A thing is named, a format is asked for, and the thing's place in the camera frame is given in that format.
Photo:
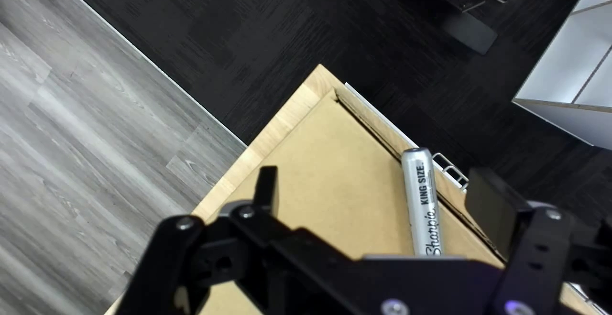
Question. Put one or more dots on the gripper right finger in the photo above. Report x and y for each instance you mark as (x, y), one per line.
(535, 257)

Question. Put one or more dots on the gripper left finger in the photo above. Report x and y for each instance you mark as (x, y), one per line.
(172, 257)

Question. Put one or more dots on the silver marker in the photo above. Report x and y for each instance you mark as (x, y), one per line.
(421, 200)

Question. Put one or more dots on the brown cardboard box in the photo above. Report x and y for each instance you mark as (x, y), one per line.
(330, 186)

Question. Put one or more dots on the white cabinet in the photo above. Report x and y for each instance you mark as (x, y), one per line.
(569, 66)

